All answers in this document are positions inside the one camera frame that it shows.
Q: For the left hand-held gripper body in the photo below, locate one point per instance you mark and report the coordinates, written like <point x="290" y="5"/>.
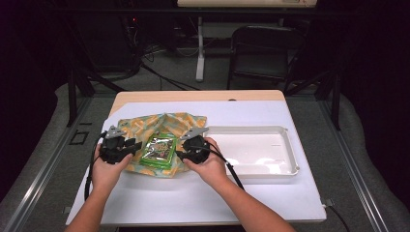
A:
<point x="111" y="150"/>

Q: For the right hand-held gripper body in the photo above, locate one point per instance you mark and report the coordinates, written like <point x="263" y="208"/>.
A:
<point x="196" y="151"/>

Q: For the green snack packet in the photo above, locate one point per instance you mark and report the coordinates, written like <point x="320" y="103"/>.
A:
<point x="158" y="150"/>

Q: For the white plastic tray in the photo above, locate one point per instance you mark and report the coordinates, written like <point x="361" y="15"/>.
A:
<point x="257" y="151"/>

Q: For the person's right hand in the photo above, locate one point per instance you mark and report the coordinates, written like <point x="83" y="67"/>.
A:
<point x="211" y="169"/>

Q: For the person's left hand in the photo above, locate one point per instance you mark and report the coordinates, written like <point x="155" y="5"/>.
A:
<point x="108" y="175"/>

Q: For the white table mat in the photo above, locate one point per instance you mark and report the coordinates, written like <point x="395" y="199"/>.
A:
<point x="180" y="203"/>

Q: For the wooden table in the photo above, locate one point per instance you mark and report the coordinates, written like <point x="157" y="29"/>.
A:
<point x="193" y="95"/>

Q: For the black metal stand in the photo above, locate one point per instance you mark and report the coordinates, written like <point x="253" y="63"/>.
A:
<point x="336" y="103"/>
<point x="72" y="96"/>

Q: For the white desk leg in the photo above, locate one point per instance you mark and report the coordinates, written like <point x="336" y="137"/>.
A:
<point x="200" y="51"/>

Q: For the dark equipment with red light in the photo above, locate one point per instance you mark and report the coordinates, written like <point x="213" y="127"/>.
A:
<point x="106" y="42"/>

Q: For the black folding chair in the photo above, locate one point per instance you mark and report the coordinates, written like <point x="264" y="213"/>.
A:
<point x="264" y="61"/>

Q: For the aluminium floor rail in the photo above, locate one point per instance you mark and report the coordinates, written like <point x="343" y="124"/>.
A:
<point x="354" y="174"/>
<point x="42" y="174"/>

